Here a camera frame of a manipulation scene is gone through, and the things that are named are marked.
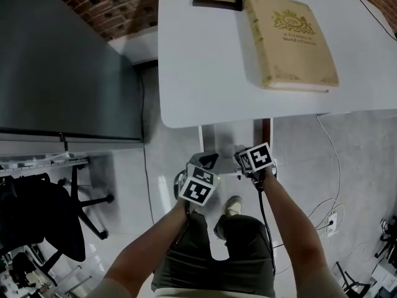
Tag person's beige shoe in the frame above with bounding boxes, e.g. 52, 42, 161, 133
225, 195, 244, 217

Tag grey cabinet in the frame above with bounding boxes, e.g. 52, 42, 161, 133
0, 0, 146, 153

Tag white power strip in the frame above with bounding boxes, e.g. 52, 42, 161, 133
323, 210, 339, 238

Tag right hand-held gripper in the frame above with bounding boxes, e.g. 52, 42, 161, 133
234, 142, 277, 179

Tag black folding stand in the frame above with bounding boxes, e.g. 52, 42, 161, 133
332, 260, 375, 298

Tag metal rail rack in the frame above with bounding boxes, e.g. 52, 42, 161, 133
0, 152, 90, 171

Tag person's right forearm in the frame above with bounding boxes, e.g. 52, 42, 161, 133
262, 168, 350, 298

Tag black office chair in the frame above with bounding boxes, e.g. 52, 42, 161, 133
0, 165, 115, 287

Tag white power cable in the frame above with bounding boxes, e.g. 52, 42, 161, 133
306, 112, 346, 231

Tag thin black floor cable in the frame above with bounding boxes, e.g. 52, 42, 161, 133
140, 68, 156, 227

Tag person's dark trousers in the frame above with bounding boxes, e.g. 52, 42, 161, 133
151, 211, 277, 297

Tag person's left forearm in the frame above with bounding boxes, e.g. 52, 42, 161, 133
92, 196, 200, 298

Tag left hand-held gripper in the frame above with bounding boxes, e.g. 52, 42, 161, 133
177, 151, 221, 207

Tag black desk cable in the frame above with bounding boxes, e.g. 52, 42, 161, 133
336, 0, 397, 42

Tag beige hardcover book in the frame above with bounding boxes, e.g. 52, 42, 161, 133
241, 0, 340, 94

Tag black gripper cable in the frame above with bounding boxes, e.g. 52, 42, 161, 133
254, 175, 278, 278

